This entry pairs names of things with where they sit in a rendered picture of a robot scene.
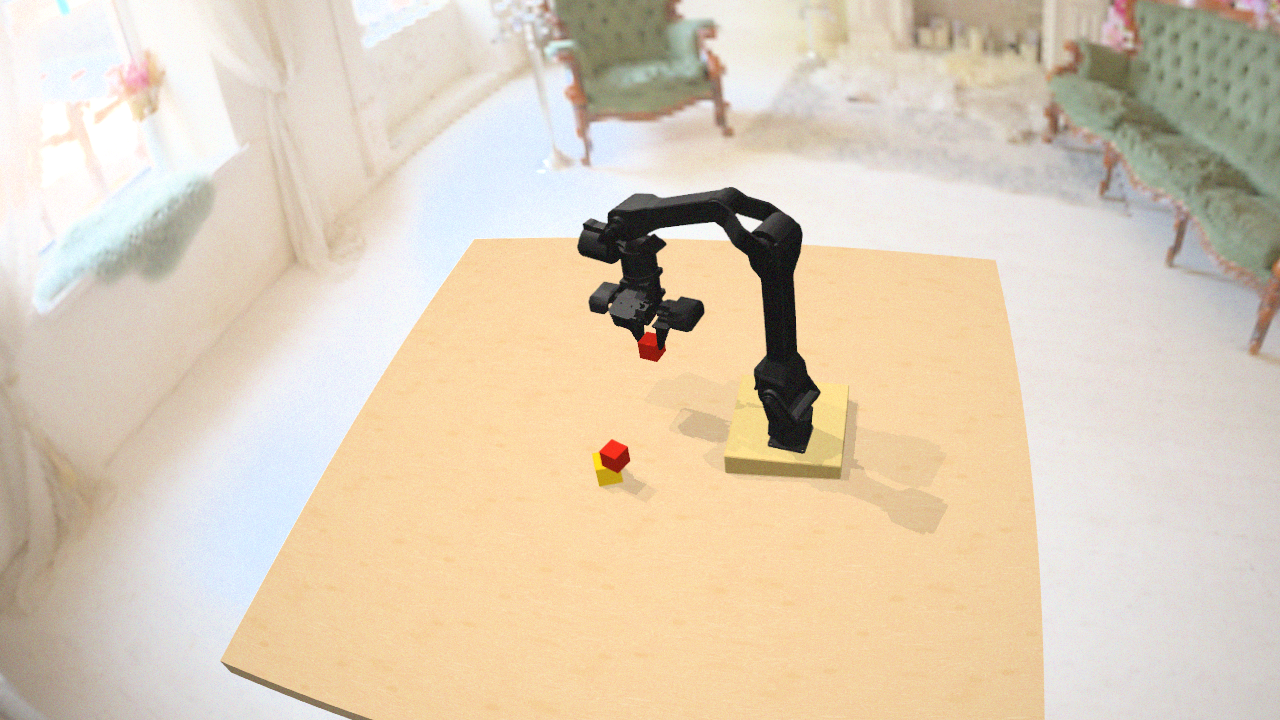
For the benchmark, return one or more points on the red cube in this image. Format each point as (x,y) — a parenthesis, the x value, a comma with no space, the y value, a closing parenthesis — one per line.
(648,348)
(614,455)

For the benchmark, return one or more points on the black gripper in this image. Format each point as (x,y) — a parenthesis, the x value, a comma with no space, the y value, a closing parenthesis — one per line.
(682,314)

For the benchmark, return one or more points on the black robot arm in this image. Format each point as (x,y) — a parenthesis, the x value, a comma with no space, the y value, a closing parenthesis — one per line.
(773,248)

